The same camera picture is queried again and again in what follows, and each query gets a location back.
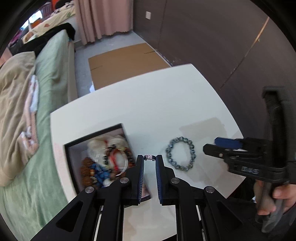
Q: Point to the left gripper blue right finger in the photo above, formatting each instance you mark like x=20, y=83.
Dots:
x=160, y=175

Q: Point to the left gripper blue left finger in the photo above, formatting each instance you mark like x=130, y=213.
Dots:
x=140, y=175

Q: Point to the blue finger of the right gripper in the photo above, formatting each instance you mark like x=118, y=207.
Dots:
x=228, y=143

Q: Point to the silver bangle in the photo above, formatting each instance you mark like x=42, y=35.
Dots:
x=116, y=161

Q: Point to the white translucent pouch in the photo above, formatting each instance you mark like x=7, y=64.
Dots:
x=97, y=147

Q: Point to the black jewelry box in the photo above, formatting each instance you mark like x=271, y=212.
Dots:
x=83, y=171

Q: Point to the person's right hand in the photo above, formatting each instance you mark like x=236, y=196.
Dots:
x=285, y=192

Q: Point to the white bedside table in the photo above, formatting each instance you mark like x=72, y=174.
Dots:
x=154, y=108

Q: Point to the flat cardboard sheet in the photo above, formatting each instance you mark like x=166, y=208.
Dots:
x=123, y=63

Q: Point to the pink curtain right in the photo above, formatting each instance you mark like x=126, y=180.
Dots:
x=96, y=18

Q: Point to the beige duvet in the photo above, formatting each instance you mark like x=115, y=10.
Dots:
x=19, y=105

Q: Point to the black garment on bed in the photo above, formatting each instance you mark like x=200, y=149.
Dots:
x=40, y=42

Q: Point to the patterned floral bedding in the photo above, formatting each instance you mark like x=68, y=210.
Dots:
x=56, y=18

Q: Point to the wall socket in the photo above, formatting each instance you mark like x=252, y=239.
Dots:
x=148, y=15

